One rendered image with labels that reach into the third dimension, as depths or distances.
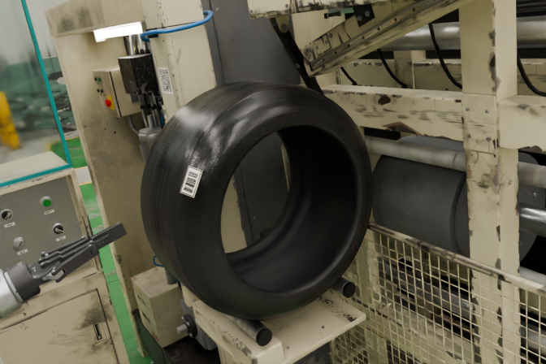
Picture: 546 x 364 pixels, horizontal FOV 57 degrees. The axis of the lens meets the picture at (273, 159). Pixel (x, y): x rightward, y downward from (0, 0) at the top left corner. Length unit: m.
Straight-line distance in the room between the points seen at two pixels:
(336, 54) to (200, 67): 0.38
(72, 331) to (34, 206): 0.44
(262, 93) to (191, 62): 0.35
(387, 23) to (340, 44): 0.19
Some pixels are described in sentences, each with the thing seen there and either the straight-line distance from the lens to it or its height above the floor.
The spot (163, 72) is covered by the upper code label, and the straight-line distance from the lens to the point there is 1.48.
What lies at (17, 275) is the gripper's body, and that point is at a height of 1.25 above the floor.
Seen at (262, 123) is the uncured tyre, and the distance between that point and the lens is 1.12.
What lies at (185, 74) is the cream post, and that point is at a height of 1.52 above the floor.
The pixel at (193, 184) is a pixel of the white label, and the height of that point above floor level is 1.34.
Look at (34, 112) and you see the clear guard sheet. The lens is 1.72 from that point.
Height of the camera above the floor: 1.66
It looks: 17 degrees down
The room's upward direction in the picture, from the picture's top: 9 degrees counter-clockwise
